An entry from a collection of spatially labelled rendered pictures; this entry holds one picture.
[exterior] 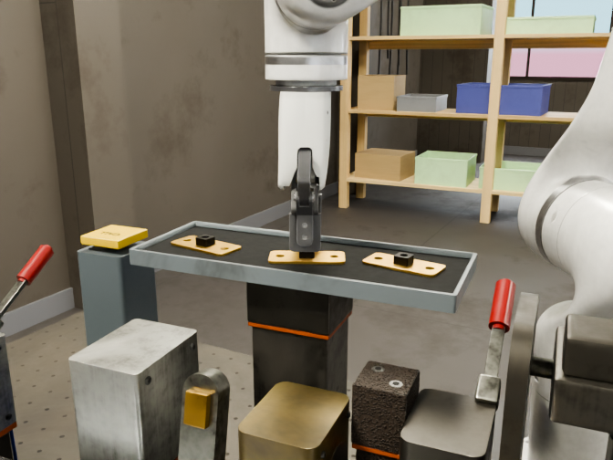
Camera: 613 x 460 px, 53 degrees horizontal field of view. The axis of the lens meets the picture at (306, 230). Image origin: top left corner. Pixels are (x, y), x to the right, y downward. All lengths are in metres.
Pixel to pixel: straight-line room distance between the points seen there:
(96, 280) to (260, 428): 0.36
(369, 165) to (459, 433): 5.32
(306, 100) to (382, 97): 5.09
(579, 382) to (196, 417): 0.31
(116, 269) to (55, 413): 0.61
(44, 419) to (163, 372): 0.76
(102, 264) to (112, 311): 0.06
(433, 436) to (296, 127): 0.31
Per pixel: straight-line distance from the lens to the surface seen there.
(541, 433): 0.90
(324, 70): 0.61
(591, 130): 0.80
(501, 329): 0.63
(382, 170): 5.76
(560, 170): 0.82
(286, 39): 0.61
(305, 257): 0.68
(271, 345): 0.71
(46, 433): 1.31
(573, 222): 0.76
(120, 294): 0.80
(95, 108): 3.44
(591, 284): 0.73
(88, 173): 3.43
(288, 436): 0.53
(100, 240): 0.80
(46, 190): 3.56
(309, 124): 0.61
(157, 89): 4.14
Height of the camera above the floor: 1.37
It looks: 16 degrees down
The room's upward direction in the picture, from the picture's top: straight up
